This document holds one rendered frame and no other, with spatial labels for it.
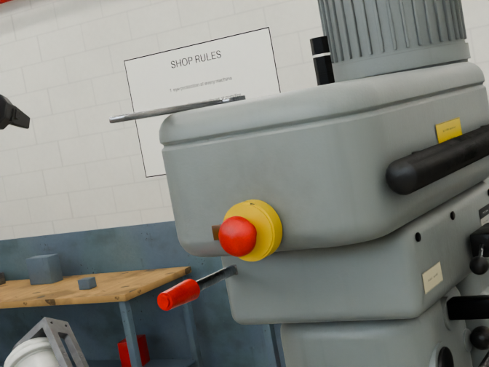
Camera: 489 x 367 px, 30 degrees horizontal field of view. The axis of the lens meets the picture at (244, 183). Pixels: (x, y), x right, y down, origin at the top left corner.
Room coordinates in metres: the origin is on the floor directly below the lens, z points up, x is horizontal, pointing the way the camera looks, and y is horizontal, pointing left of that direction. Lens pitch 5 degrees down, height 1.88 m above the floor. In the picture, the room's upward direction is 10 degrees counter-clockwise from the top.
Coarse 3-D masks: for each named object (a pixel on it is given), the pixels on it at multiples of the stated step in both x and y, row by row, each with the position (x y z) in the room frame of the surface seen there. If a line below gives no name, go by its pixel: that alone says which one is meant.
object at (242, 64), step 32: (256, 32) 5.94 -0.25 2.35; (128, 64) 6.49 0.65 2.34; (160, 64) 6.35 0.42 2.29; (192, 64) 6.21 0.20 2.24; (224, 64) 6.08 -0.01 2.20; (256, 64) 5.96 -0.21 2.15; (160, 96) 6.37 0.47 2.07; (192, 96) 6.24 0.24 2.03; (224, 96) 6.11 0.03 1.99; (256, 96) 5.98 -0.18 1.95; (160, 160) 6.43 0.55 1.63
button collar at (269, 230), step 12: (240, 204) 0.90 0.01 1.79; (252, 204) 0.89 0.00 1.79; (264, 204) 0.90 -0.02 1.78; (228, 216) 0.91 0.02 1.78; (252, 216) 0.89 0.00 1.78; (264, 216) 0.89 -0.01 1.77; (276, 216) 0.90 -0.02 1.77; (264, 228) 0.89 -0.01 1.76; (276, 228) 0.89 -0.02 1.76; (264, 240) 0.89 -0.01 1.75; (276, 240) 0.89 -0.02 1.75; (252, 252) 0.90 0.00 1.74; (264, 252) 0.89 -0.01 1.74
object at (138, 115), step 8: (240, 96) 1.11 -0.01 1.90; (192, 104) 1.03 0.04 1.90; (200, 104) 1.04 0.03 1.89; (208, 104) 1.06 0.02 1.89; (216, 104) 1.07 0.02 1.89; (136, 112) 0.93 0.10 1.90; (144, 112) 0.94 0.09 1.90; (152, 112) 0.96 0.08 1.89; (160, 112) 0.97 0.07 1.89; (168, 112) 0.98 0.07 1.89; (176, 112) 1.00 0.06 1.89; (112, 120) 0.92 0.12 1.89; (120, 120) 0.91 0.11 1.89; (128, 120) 0.93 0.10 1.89
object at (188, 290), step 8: (216, 272) 1.02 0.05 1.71; (224, 272) 1.02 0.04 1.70; (232, 272) 1.04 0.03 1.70; (184, 280) 0.97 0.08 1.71; (192, 280) 0.97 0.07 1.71; (200, 280) 0.99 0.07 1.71; (208, 280) 0.99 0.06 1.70; (216, 280) 1.01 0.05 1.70; (176, 288) 0.94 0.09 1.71; (184, 288) 0.95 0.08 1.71; (192, 288) 0.96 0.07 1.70; (200, 288) 0.98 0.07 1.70; (160, 296) 0.93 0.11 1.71; (168, 296) 0.93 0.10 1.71; (176, 296) 0.93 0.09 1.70; (184, 296) 0.94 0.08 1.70; (192, 296) 0.96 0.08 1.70; (160, 304) 0.93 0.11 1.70; (168, 304) 0.93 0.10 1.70; (176, 304) 0.93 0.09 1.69
